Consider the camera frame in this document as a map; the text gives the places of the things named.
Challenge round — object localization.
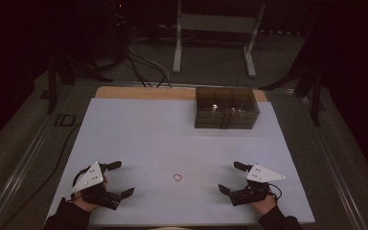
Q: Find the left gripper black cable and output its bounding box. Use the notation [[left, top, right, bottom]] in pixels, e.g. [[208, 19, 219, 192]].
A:
[[71, 166, 92, 203]]

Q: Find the long black cable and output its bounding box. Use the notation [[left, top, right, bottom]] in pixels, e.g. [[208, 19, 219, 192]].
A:
[[0, 123, 82, 230]]

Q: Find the aluminium frame rail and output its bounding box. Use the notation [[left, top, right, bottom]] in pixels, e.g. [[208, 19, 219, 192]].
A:
[[0, 104, 65, 230], [300, 95, 368, 230], [73, 80, 296, 94]]

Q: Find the black floor cable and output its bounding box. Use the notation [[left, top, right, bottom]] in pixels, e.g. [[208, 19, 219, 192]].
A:
[[124, 51, 151, 88]]

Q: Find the white floor cable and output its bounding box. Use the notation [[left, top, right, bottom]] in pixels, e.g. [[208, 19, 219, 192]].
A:
[[127, 46, 173, 89]]

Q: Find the black equipment rack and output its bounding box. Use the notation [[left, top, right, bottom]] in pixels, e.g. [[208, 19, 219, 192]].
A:
[[76, 0, 132, 65]]

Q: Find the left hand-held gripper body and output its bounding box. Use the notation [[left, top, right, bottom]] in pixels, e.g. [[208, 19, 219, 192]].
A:
[[71, 161, 123, 211]]

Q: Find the white metal stand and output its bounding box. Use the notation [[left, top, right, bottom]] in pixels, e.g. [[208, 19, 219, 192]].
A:
[[172, 0, 266, 79]]

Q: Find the black stand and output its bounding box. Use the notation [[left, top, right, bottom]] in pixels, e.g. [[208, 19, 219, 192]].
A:
[[46, 54, 114, 116], [258, 63, 327, 127]]

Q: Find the person's left hand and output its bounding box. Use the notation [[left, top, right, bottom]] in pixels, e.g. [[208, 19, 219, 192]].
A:
[[75, 192, 102, 213]]

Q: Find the light wooden board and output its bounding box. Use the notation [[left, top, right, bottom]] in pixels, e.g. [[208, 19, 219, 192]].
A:
[[94, 85, 268, 103]]

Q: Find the tinted clear drawer box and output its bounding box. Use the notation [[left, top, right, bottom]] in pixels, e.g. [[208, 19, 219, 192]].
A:
[[194, 86, 261, 130]]

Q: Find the white table sheet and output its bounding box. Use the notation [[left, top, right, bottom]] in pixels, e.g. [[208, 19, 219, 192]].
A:
[[46, 97, 316, 226]]

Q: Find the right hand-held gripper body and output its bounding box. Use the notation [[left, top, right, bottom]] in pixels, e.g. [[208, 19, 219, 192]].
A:
[[229, 163, 287, 207]]

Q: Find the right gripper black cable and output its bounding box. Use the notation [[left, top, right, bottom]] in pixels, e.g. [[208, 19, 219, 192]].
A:
[[267, 182, 283, 202]]

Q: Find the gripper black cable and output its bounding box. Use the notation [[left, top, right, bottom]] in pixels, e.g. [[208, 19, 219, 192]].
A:
[[71, 166, 92, 203], [267, 182, 283, 202]]

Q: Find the person's right hand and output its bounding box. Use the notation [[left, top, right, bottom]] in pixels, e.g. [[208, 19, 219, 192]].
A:
[[251, 193, 277, 216]]

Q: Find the white power strip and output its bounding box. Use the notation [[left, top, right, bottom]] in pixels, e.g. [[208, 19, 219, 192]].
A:
[[258, 29, 303, 36]]

